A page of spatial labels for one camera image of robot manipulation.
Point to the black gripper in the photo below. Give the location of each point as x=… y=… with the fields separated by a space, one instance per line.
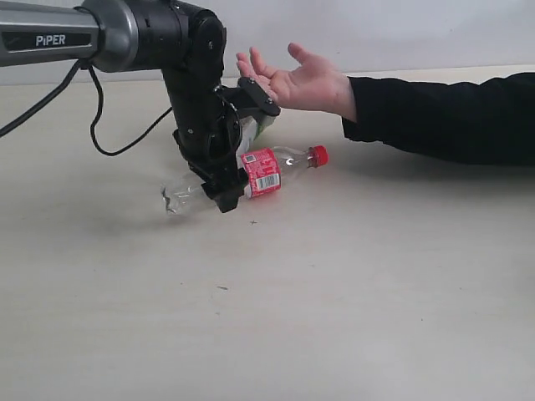
x=208 y=133

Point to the white green label bottle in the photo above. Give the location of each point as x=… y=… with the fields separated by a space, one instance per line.
x=251 y=129

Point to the clear red label bottle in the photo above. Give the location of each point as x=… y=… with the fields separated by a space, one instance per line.
x=267 y=171

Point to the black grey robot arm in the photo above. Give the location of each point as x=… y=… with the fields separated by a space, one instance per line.
x=182 y=41

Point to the black sleeved forearm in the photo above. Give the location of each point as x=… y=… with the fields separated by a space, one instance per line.
x=491 y=123

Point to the open bare human hand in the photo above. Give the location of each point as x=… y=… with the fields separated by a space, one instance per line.
x=315 y=85

